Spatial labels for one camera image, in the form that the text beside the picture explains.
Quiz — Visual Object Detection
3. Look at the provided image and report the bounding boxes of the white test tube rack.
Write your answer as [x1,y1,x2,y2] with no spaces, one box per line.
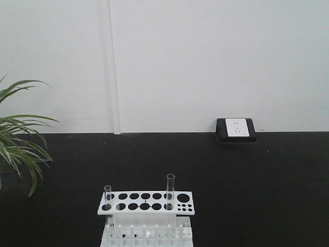
[97,191,195,246]

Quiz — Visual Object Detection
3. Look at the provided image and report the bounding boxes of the white wall trunking strip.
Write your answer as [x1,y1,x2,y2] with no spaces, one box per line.
[107,1,121,135]

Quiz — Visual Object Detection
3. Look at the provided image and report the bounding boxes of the green potted plant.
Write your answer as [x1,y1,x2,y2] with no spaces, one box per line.
[0,74,60,198]

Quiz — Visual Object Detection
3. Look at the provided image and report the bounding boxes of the white socket on black box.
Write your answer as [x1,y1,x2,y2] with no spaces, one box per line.
[215,118,256,143]

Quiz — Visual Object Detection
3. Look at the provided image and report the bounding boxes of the short transparent test tube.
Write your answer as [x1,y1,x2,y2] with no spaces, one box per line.
[102,185,112,210]

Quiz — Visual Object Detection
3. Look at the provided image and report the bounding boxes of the tall transparent test tube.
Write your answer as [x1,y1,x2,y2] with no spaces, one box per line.
[166,173,175,210]

